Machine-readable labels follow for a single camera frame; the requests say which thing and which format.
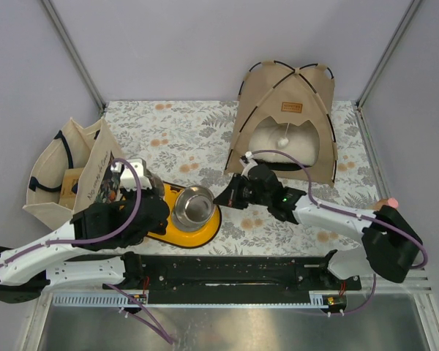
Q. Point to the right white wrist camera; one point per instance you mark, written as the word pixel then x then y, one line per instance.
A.
pixel 248 162

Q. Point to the stainless steel bowl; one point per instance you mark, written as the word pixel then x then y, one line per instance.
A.
pixel 193 208

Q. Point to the orange drink bottle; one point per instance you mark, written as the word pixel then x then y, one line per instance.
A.
pixel 391 202

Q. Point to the black tent pole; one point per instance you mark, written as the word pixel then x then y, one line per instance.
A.
pixel 317 78
pixel 296 84

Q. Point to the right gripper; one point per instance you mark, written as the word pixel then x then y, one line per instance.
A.
pixel 230 197

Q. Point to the beige pet tent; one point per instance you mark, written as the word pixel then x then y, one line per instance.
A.
pixel 285 106

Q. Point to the yellow double bowl holder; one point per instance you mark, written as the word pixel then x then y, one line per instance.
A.
pixel 183 239

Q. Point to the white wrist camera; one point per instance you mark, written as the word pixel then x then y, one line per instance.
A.
pixel 135 177
pixel 248 162

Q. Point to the white fluffy cushion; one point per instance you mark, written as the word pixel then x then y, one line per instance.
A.
pixel 300 142

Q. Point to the cream tote bag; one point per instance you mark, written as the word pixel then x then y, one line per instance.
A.
pixel 93 148

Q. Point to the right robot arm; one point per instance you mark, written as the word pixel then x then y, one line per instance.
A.
pixel 388 246

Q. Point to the white pompom toy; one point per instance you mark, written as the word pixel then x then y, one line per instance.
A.
pixel 282 142

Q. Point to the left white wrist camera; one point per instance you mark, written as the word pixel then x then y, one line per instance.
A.
pixel 135 177

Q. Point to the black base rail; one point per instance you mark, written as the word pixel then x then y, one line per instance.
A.
pixel 228 280

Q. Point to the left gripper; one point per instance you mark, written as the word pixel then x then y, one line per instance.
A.
pixel 148 192

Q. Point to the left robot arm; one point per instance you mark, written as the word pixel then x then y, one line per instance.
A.
pixel 82 251

